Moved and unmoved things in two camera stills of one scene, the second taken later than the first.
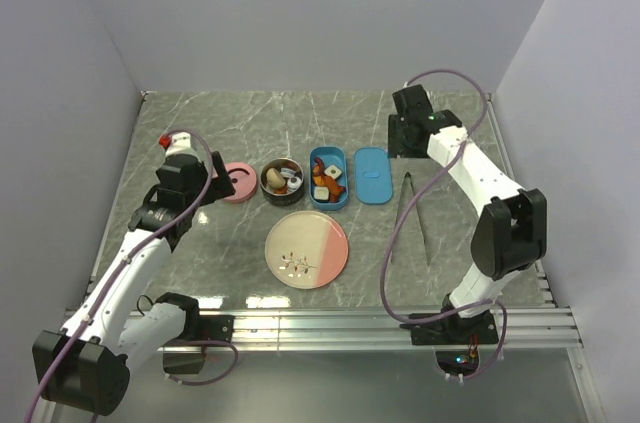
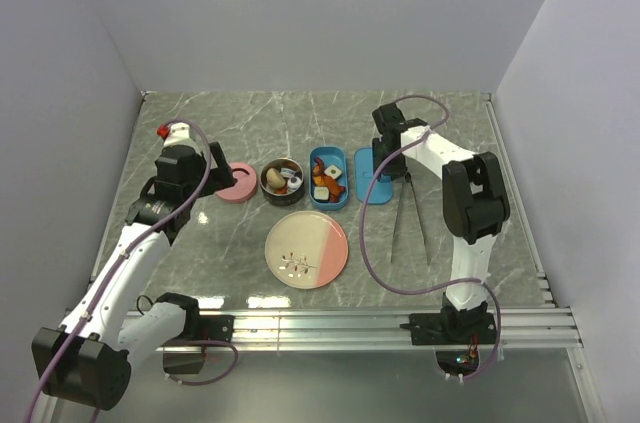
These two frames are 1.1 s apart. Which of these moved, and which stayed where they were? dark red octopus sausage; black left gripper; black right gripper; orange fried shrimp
Moved: black right gripper
Stayed: dark red octopus sausage; black left gripper; orange fried shrimp
